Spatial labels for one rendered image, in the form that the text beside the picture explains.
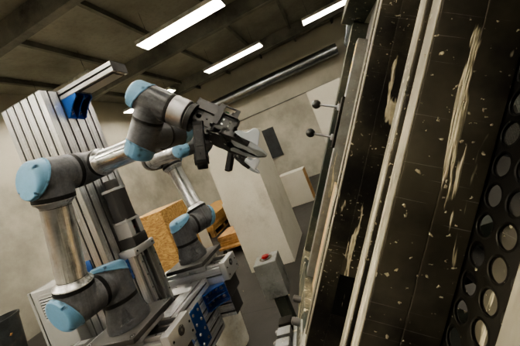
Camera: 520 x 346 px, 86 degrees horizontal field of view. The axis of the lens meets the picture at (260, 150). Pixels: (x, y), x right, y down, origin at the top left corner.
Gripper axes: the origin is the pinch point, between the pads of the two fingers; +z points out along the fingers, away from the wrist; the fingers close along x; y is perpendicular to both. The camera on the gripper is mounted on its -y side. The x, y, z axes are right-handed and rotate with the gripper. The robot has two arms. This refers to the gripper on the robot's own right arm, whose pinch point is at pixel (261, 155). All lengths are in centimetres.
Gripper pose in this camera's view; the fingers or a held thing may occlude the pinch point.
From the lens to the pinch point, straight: 67.1
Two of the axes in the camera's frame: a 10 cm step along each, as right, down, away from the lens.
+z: 9.2, 4.0, -0.4
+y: 3.8, -8.3, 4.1
